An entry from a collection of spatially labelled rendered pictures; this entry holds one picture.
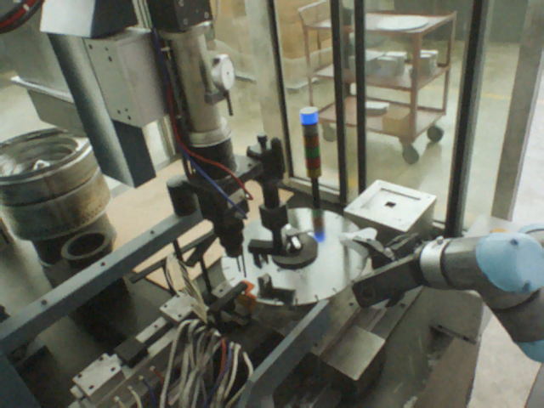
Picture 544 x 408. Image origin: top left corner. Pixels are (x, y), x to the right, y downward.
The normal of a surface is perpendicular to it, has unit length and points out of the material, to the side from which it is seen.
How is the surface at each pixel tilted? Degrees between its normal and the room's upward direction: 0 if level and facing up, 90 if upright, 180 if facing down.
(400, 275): 63
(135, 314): 0
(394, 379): 0
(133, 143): 90
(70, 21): 59
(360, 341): 0
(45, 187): 90
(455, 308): 90
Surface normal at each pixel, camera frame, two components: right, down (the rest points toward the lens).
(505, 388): -0.11, -0.83
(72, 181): 0.81, 0.24
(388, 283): -0.03, 0.11
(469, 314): -0.63, 0.48
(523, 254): 0.44, -0.15
